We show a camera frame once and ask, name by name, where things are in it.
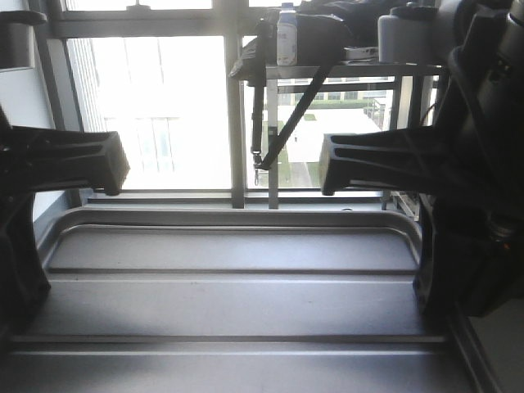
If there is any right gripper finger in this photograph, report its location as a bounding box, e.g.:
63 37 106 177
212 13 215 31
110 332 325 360
319 127 491 315

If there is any ribbed silver metal tray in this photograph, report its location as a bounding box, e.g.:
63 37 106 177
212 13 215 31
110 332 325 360
1 207 500 392

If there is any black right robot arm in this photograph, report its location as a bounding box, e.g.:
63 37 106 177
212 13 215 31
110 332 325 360
320 1 523 316

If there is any grey cylindrical container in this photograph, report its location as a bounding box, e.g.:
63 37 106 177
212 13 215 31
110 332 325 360
377 2 437 65

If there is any grey metal table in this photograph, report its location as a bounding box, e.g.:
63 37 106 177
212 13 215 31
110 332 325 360
247 64 445 209

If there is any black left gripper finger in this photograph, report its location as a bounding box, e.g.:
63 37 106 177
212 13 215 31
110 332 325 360
1 115 130 327

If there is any white plastic bottle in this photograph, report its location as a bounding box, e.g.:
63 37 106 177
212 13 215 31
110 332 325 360
276 2 298 66

